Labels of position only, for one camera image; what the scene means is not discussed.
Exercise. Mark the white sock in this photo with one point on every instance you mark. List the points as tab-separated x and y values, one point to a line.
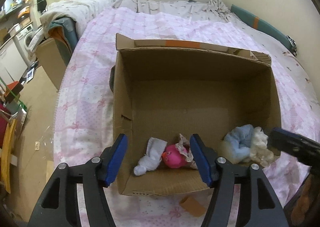
152	157

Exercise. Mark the teal cushion orange stripe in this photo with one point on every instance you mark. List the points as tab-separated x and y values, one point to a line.
261	25

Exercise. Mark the pink patterned quilt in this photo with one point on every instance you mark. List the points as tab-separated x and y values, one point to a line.
83	121

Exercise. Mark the pink rubber duck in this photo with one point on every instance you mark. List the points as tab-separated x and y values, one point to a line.
172	158

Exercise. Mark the cream fluffy cloth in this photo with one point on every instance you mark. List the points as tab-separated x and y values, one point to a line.
259	153

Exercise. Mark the brown cardboard tube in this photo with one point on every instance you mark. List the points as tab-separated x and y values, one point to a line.
192	206

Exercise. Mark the beige lace scrunchie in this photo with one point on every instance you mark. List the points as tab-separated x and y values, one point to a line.
183	147

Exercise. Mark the brown cardboard side box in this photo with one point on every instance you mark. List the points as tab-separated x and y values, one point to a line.
51	61

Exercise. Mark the yellow wooden chair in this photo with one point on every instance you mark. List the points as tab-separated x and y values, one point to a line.
9	138

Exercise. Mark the white washing machine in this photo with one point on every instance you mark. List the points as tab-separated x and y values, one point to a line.
22	40

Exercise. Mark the dark cloth behind box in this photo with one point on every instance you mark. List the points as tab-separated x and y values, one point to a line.
111	79

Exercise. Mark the pink red bin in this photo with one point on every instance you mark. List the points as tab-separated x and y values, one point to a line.
3	125

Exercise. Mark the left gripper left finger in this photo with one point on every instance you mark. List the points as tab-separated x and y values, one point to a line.
58	202

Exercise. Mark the white rumpled duvet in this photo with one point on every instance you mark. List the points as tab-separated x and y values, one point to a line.
80	11

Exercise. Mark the light blue fluffy cloth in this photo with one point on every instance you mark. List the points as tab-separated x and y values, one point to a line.
236	144

